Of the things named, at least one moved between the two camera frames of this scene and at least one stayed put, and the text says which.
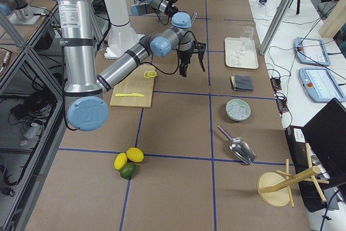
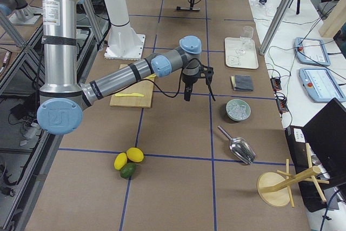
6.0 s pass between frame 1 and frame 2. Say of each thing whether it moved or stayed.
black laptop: stayed
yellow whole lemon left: stayed
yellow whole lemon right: stayed
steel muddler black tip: moved
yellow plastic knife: stayed
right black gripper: moved
